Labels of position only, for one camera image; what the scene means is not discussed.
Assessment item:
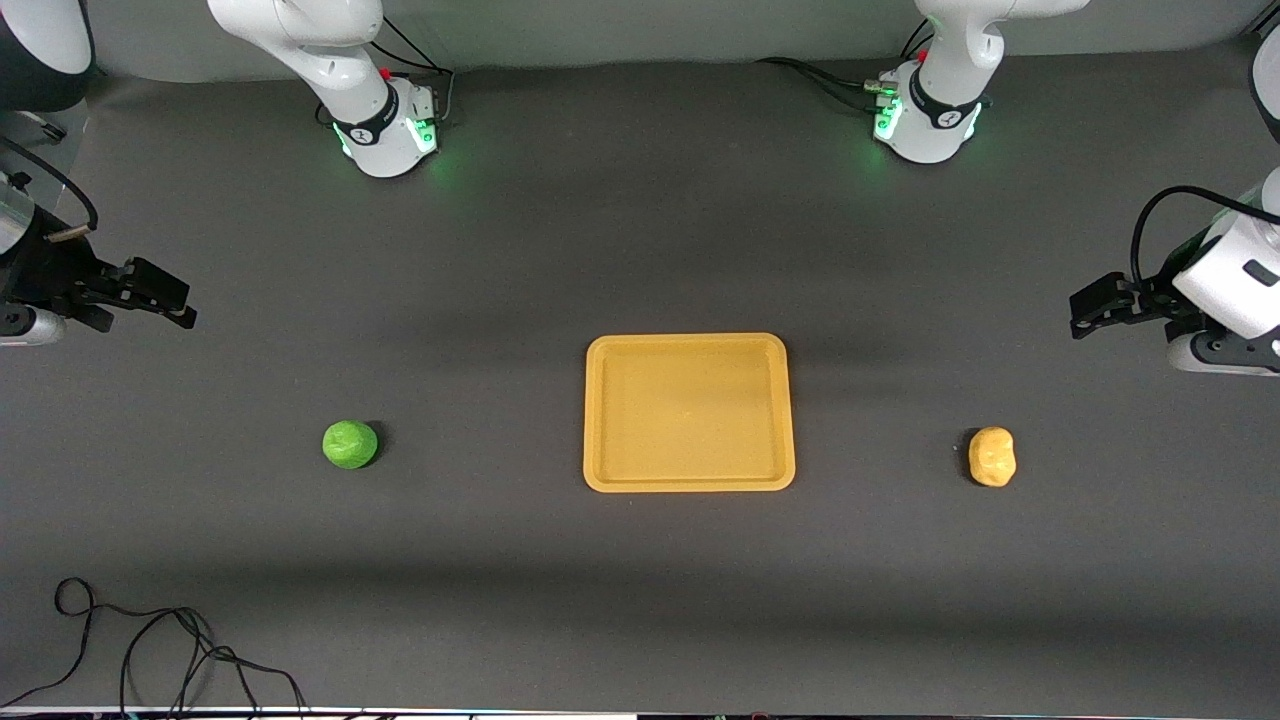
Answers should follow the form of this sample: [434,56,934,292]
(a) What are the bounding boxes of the yellow potato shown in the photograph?
[967,426,1018,489]

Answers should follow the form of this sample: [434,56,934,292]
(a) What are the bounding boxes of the green apple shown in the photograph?
[322,420,380,470]

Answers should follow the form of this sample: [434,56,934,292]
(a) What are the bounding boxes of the yellow plastic tray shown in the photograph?
[583,333,797,493]

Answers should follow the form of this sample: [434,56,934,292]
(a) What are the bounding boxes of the dark grey table mat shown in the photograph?
[0,40,1280,713]

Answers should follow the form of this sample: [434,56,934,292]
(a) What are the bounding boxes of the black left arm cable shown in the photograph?
[1130,185,1280,291]

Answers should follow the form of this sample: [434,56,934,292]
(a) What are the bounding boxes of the loose black cable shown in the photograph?
[0,578,307,716]

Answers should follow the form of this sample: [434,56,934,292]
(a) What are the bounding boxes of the black right base cables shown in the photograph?
[370,15,456,126]

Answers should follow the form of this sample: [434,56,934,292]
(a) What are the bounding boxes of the black base cables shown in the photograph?
[370,15,456,126]
[755,18,936,113]

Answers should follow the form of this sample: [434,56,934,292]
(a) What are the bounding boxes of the black left base cables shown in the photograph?
[755,18,936,113]

